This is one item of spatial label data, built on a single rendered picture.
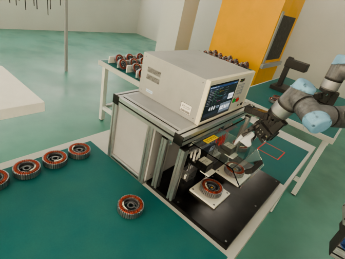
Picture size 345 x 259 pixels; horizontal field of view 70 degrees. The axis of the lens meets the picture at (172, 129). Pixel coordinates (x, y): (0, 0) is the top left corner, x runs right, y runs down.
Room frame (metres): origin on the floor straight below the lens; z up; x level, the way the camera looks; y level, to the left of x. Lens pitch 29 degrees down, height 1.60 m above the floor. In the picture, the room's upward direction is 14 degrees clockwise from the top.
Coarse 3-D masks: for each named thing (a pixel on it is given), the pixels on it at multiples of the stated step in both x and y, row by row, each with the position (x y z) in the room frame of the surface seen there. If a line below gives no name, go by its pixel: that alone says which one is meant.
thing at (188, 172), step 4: (184, 168) 1.03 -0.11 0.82; (192, 168) 1.04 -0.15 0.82; (196, 168) 1.05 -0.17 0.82; (184, 172) 1.01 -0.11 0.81; (188, 172) 1.00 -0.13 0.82; (192, 172) 1.01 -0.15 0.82; (196, 172) 1.05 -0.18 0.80; (188, 176) 0.99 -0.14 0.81; (192, 176) 1.02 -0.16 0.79; (188, 180) 1.00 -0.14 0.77
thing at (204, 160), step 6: (192, 156) 1.04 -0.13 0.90; (204, 156) 1.03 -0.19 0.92; (192, 162) 0.99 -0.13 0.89; (198, 162) 0.98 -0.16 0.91; (204, 162) 0.98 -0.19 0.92; (210, 162) 0.99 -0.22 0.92; (198, 168) 0.97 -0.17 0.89; (204, 168) 0.96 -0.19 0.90; (210, 168) 0.99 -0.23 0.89; (204, 174) 0.95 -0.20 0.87; (210, 174) 0.95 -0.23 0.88
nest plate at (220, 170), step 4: (224, 164) 1.21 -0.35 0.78; (220, 168) 1.16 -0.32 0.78; (216, 172) 1.13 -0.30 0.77; (220, 172) 1.12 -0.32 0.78; (224, 172) 1.13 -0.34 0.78; (224, 176) 1.10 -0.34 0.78; (228, 176) 1.10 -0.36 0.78; (228, 180) 1.08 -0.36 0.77; (232, 180) 1.08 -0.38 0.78; (236, 184) 1.05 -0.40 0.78
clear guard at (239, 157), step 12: (216, 132) 1.04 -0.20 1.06; (204, 144) 0.90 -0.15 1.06; (216, 144) 0.92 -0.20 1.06; (228, 144) 0.95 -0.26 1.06; (240, 144) 0.97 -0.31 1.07; (216, 156) 0.83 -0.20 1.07; (228, 156) 0.85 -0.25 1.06; (240, 156) 0.88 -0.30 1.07; (252, 156) 0.91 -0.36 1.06; (240, 168) 0.81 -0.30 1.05; (240, 180) 0.77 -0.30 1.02
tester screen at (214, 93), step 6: (228, 84) 1.10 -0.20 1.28; (234, 84) 1.14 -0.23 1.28; (210, 90) 0.97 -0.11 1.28; (216, 90) 1.01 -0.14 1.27; (222, 90) 1.06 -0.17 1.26; (228, 90) 1.11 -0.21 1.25; (234, 90) 1.17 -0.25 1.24; (210, 96) 0.99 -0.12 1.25; (216, 96) 1.03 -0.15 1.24; (222, 96) 1.08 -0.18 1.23; (210, 102) 1.00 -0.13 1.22; (216, 102) 1.04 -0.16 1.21; (222, 102) 1.09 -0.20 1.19; (204, 108) 0.97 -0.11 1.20; (216, 108) 1.06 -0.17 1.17; (204, 114) 0.98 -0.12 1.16
